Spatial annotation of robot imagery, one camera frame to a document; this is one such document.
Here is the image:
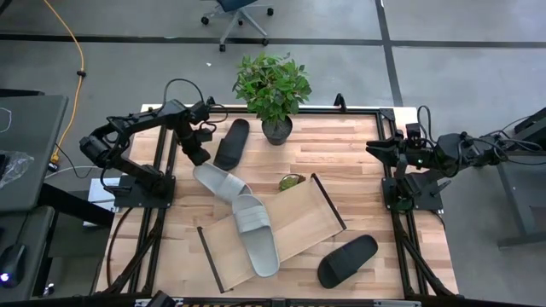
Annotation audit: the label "thin white cord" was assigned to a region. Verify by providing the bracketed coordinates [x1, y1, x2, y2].
[0, 107, 14, 135]

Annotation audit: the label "leafy tree in black pot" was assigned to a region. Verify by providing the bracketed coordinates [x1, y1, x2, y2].
[231, 51, 313, 147]

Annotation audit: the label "grey side table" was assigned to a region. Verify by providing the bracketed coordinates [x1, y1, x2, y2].
[497, 148, 546, 249]

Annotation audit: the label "black computer mouse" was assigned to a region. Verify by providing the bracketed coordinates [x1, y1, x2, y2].
[0, 242, 27, 289]

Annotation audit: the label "grey slide sandal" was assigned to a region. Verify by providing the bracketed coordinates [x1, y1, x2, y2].
[230, 194, 282, 279]
[192, 162, 254, 204]

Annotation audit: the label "white floor cable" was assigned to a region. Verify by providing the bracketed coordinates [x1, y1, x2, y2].
[44, 164, 89, 181]

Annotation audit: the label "yellow cable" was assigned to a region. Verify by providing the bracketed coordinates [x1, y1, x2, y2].
[41, 0, 87, 165]

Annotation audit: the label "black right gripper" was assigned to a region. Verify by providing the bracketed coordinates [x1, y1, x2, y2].
[365, 135, 434, 171]

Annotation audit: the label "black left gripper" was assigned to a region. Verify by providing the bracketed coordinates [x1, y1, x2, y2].
[177, 119, 212, 167]

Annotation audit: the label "succulents in black pot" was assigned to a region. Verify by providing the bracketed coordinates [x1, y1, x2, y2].
[278, 172, 307, 194]

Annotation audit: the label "black desk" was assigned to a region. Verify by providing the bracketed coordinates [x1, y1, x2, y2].
[0, 206, 56, 304]
[0, 94, 69, 214]

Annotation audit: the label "black aluminium table frame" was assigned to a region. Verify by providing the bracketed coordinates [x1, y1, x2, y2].
[96, 105, 460, 307]

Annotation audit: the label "black cylindrical device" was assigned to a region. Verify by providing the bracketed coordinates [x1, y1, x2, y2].
[144, 290, 178, 307]

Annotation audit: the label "clear plastic bag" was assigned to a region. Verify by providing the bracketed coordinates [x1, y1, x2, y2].
[0, 149, 35, 191]

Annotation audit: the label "blue office chair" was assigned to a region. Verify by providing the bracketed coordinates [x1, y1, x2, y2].
[200, 0, 276, 53]

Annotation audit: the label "black slide sandal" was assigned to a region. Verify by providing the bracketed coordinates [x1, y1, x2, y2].
[316, 234, 380, 290]
[212, 118, 251, 172]

